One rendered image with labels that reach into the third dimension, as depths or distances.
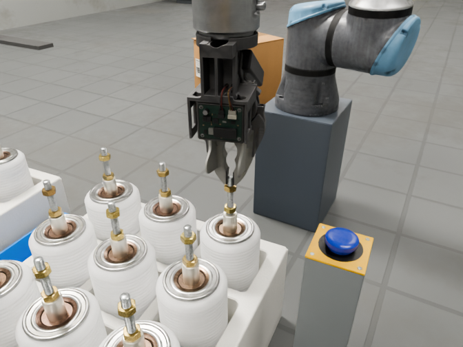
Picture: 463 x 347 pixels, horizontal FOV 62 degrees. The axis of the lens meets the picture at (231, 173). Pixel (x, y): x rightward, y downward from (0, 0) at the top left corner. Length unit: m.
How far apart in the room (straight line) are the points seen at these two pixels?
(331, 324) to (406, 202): 0.72
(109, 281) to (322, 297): 0.28
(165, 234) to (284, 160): 0.41
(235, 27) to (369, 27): 0.41
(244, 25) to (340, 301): 0.34
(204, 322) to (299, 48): 0.59
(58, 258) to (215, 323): 0.25
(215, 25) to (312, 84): 0.48
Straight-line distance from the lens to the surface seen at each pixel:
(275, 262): 0.66
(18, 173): 0.92
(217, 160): 0.54
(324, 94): 0.90
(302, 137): 0.89
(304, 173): 0.93
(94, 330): 0.52
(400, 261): 1.00
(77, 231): 0.64
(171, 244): 0.64
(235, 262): 0.59
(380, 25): 0.79
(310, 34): 0.85
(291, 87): 0.89
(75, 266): 0.65
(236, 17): 0.43
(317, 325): 0.56
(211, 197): 1.12
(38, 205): 0.93
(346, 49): 0.82
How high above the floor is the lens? 0.64
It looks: 31 degrees down
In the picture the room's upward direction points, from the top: straight up
